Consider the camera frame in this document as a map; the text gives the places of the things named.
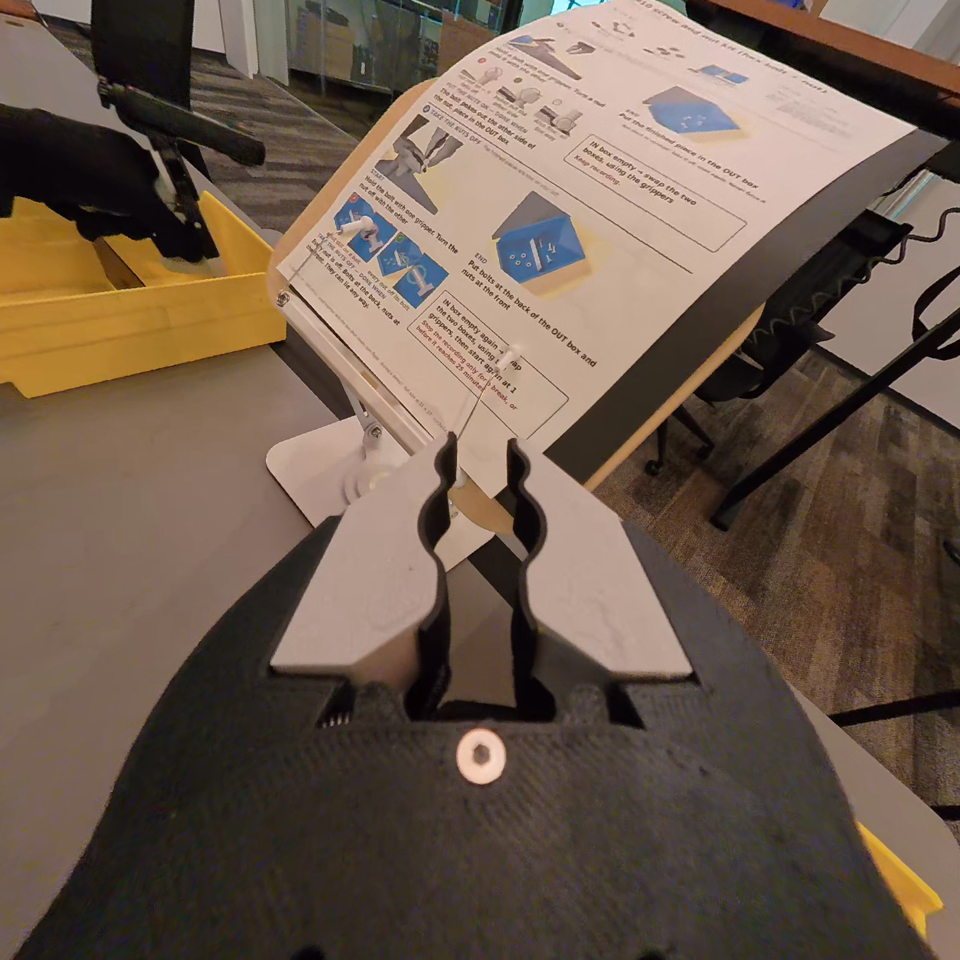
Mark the wooden desk black frame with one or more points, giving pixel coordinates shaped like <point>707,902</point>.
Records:
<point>900,58</point>

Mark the black panel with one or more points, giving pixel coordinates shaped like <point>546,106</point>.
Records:
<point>142,45</point>

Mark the printed instruction sheet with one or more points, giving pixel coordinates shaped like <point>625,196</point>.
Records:
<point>600,225</point>

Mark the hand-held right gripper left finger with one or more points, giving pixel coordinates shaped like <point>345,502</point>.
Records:
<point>352,600</point>

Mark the person's left hand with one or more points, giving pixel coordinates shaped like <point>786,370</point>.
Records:
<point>82,172</point>

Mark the yellow plastic bin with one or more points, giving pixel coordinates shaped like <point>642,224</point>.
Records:
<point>900,885</point>
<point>150,322</point>

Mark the black backing board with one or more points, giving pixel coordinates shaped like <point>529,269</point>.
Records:
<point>757,296</point>

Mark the black chair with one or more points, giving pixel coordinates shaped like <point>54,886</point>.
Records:
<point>825,285</point>

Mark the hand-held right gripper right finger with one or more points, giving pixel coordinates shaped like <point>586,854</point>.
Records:
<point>600,600</point>

